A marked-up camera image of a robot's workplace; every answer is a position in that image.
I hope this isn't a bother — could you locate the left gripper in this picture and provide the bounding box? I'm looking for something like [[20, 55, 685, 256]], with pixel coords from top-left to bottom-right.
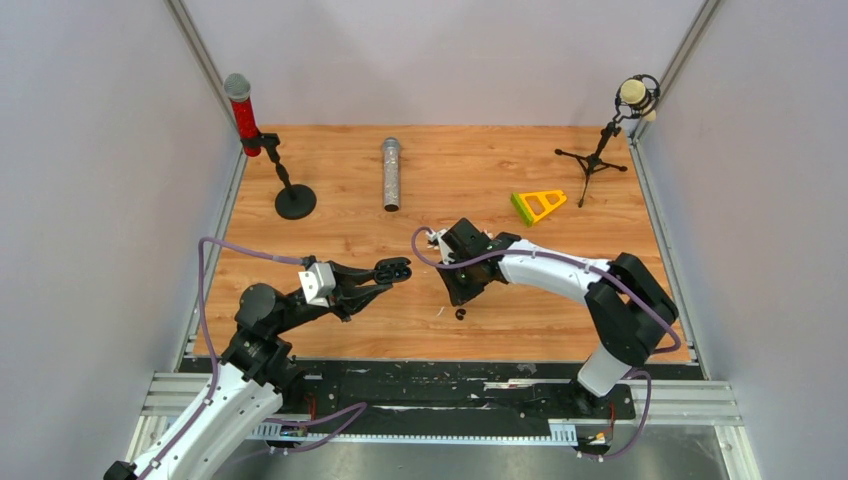
[[272, 259, 393, 335]]

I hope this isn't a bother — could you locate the black earbud charging case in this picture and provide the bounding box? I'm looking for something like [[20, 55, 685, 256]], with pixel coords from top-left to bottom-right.
[[373, 257, 412, 284]]

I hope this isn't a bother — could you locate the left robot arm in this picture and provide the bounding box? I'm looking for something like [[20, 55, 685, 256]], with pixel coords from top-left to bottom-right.
[[104, 257, 412, 479]]

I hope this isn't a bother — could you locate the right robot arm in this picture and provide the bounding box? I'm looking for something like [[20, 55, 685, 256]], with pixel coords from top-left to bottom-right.
[[427, 218, 679, 418]]

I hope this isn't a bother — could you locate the green toy brick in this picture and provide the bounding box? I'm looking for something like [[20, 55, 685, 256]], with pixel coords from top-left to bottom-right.
[[510, 193, 534, 227]]

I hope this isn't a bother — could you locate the yellow triangular plastic piece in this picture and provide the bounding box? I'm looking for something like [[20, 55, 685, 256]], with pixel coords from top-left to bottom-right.
[[518, 190, 567, 226]]

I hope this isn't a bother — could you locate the silver glitter microphone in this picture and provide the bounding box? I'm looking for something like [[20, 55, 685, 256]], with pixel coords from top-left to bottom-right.
[[381, 137, 401, 212]]

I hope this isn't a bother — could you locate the red glitter microphone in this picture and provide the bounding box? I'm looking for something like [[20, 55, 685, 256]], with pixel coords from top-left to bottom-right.
[[223, 73, 262, 157]]

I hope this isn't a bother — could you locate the black tripod mic stand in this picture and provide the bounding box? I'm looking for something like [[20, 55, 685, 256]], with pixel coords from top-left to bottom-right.
[[554, 73, 661, 208]]

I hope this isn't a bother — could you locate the beige condenser microphone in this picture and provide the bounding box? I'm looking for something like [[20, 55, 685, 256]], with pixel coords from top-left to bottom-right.
[[618, 78, 660, 122]]

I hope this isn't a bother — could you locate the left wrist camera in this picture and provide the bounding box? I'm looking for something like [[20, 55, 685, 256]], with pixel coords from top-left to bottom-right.
[[298, 262, 336, 308]]

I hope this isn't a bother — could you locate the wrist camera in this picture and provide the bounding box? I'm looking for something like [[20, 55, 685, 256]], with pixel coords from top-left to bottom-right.
[[298, 262, 336, 308], [426, 228, 455, 264]]

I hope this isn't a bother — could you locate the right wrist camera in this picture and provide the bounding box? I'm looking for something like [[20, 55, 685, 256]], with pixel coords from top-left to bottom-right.
[[426, 228, 455, 264]]

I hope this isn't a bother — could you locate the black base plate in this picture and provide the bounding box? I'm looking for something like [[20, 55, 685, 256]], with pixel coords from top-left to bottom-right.
[[279, 359, 637, 437]]

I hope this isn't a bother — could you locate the slotted cable duct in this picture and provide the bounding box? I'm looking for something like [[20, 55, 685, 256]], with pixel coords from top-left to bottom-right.
[[251, 417, 579, 446]]

